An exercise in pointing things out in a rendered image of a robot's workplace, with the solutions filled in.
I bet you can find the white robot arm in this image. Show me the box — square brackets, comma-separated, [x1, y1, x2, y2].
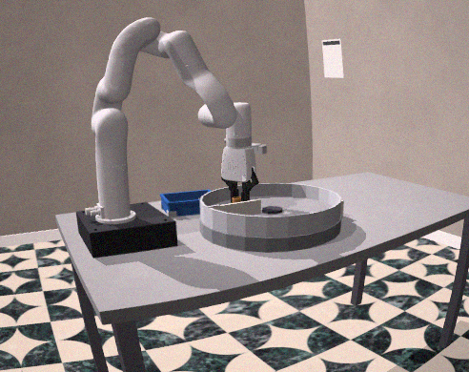
[85, 18, 267, 224]

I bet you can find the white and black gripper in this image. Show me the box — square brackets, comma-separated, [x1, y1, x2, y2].
[221, 146, 259, 203]

